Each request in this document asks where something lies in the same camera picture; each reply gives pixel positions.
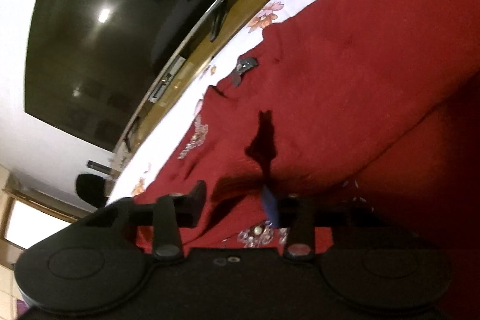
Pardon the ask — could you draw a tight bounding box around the black round object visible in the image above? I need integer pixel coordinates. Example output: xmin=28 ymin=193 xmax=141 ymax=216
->
xmin=76 ymin=174 xmax=107 ymax=209

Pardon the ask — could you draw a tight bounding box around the large black television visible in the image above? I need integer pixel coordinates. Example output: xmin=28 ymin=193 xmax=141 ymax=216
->
xmin=24 ymin=0 xmax=215 ymax=150

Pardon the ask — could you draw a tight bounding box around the red knitted garment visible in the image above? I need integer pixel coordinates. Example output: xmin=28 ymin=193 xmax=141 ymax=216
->
xmin=133 ymin=0 xmax=480 ymax=320

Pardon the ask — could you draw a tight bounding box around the wooden TV cabinet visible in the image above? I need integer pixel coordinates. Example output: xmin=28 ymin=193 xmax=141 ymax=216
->
xmin=108 ymin=0 xmax=270 ymax=178

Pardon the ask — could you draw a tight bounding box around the pink floral bed sheet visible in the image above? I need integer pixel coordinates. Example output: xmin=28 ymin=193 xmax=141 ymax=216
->
xmin=106 ymin=0 xmax=480 ymax=208

